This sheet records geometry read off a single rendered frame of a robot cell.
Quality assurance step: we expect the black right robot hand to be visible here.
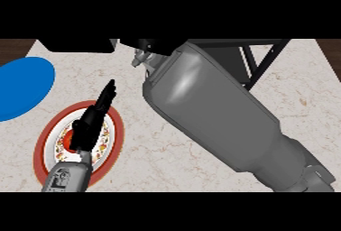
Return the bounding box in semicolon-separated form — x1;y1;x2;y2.
119;38;191;57

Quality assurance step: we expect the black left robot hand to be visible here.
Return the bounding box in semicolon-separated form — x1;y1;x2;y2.
68;79;119;153

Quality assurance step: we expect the black tiered shelf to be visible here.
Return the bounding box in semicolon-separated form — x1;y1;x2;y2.
188;38;294;91

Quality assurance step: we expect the red rimmed patterned plate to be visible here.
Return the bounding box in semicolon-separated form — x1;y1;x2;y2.
33;99;128;190

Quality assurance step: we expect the black appliance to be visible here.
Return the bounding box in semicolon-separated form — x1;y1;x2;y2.
39;38;122;54

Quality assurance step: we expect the blue oval placemat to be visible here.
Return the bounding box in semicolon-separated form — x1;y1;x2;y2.
0;56;58;123

